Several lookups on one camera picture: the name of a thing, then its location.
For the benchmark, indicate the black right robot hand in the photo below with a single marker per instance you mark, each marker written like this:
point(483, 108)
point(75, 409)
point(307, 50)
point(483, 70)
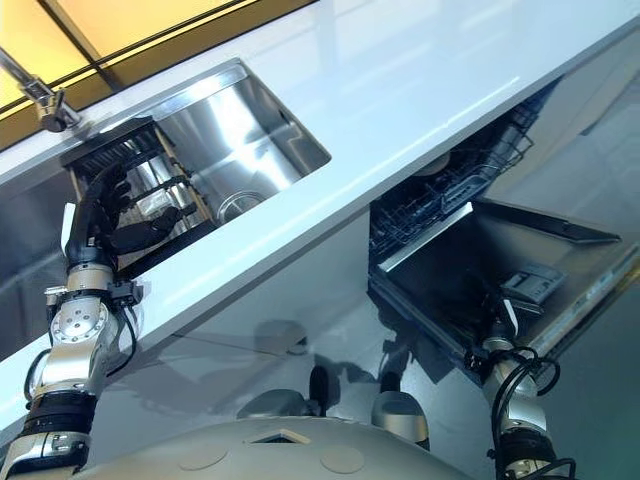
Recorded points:
point(506, 315)

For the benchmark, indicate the stainless steel sink basin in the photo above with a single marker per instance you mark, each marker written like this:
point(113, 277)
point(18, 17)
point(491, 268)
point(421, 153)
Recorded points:
point(250, 130)

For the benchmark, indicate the silver right robot leg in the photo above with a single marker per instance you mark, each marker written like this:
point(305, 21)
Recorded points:
point(400, 412)

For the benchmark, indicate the round sink drain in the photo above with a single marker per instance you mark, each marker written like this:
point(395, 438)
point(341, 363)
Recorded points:
point(239, 205)

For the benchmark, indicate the grey detergent dispenser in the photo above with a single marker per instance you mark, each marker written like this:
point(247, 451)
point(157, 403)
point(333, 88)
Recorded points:
point(532, 285)

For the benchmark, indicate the beige plate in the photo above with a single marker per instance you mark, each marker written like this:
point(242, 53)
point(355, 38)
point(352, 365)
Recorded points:
point(434, 166)

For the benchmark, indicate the shiny steel plate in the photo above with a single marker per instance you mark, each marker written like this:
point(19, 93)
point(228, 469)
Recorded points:
point(150, 172)
point(167, 200)

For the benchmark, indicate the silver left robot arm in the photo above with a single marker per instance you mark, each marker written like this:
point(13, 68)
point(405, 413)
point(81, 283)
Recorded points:
point(75, 325)

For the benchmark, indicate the chrome kitchen faucet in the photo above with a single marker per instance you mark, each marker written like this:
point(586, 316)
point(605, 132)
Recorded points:
point(47, 102)

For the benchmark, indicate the open dishwasher door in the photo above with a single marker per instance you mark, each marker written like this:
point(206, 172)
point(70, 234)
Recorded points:
point(450, 270)

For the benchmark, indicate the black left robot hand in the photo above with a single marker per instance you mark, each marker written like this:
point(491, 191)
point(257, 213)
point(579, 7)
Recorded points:
point(87, 222)

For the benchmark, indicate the grey robot torso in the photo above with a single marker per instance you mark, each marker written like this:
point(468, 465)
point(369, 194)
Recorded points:
point(280, 450)

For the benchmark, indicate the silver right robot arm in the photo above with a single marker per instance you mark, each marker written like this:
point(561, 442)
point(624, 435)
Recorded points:
point(517, 400)

